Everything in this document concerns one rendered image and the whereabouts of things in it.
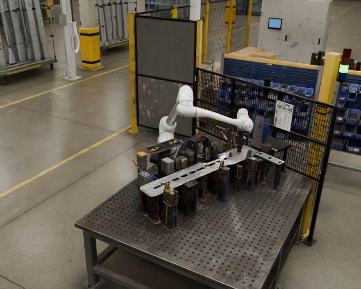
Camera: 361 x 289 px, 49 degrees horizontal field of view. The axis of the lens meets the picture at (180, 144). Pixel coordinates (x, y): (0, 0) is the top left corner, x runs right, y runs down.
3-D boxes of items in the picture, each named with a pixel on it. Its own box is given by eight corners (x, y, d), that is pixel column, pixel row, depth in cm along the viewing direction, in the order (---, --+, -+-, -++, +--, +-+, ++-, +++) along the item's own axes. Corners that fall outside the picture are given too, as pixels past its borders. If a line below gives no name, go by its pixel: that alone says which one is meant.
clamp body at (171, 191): (171, 234, 322) (171, 196, 307) (159, 225, 332) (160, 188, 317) (180, 229, 328) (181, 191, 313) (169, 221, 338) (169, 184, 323)
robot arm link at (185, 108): (196, 113, 360) (196, 101, 367) (177, 110, 357) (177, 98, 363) (192, 120, 372) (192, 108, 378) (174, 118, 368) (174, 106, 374)
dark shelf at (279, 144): (278, 152, 397) (279, 149, 395) (214, 126, 458) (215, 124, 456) (291, 147, 410) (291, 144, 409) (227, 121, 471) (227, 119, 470)
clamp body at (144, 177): (144, 213, 347) (143, 178, 332) (136, 207, 354) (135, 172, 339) (152, 209, 353) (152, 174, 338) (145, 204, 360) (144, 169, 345)
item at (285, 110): (290, 132, 407) (294, 104, 394) (272, 126, 422) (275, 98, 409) (291, 132, 408) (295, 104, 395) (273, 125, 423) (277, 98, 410)
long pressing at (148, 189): (153, 199, 315) (153, 198, 314) (137, 188, 330) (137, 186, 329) (261, 152, 399) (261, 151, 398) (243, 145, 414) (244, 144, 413)
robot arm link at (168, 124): (157, 137, 426) (157, 120, 437) (171, 140, 431) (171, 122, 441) (180, 99, 362) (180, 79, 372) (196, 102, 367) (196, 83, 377)
